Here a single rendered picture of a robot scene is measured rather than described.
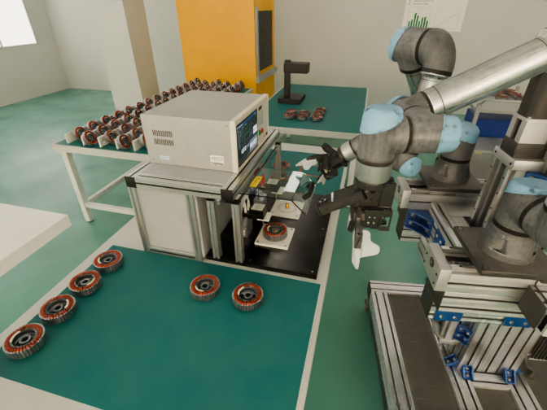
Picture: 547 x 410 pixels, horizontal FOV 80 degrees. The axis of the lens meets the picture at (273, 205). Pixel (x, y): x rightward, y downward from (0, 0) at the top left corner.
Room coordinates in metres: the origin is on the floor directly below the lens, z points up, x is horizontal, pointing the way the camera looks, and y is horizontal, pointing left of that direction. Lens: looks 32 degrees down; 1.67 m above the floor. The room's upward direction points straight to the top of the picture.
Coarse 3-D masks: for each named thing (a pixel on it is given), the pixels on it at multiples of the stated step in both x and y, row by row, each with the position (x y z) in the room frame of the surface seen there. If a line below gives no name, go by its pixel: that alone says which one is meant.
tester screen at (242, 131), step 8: (248, 120) 1.29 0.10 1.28; (256, 120) 1.39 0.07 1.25; (240, 128) 1.20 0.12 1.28; (248, 128) 1.29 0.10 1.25; (240, 136) 1.19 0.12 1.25; (248, 136) 1.28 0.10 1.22; (240, 144) 1.19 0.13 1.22; (248, 144) 1.28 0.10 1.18; (256, 144) 1.38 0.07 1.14; (240, 152) 1.18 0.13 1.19
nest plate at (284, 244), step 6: (288, 228) 1.24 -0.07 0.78; (258, 234) 1.19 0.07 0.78; (288, 234) 1.19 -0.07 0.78; (258, 240) 1.15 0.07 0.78; (264, 240) 1.15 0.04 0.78; (282, 240) 1.15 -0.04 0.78; (288, 240) 1.15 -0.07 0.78; (270, 246) 1.12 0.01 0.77; (276, 246) 1.11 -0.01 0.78; (282, 246) 1.11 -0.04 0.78; (288, 246) 1.12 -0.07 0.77
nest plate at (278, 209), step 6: (276, 204) 1.46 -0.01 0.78; (282, 204) 1.46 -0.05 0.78; (294, 204) 1.46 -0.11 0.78; (276, 210) 1.40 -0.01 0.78; (282, 210) 1.40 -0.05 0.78; (288, 210) 1.40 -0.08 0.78; (294, 210) 1.40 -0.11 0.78; (282, 216) 1.35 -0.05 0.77; (288, 216) 1.35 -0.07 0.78; (294, 216) 1.34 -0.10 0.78
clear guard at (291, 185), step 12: (264, 168) 1.29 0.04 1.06; (252, 180) 1.18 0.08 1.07; (264, 180) 1.18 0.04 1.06; (276, 180) 1.18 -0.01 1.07; (288, 180) 1.18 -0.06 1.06; (300, 180) 1.19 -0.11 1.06; (240, 192) 1.08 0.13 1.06; (252, 192) 1.08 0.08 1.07; (264, 192) 1.08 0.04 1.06; (276, 192) 1.08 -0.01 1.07; (288, 192) 1.08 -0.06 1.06; (300, 192) 1.11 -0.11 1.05; (300, 204) 1.04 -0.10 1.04
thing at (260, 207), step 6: (252, 204) 1.23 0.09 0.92; (258, 204) 1.23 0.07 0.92; (264, 204) 1.23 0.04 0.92; (252, 210) 1.18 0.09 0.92; (258, 210) 1.18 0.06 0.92; (264, 210) 1.19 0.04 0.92; (246, 216) 1.19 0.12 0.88; (252, 216) 1.18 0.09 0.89; (258, 216) 1.17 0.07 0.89; (264, 216) 1.18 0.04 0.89; (270, 216) 1.20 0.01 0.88
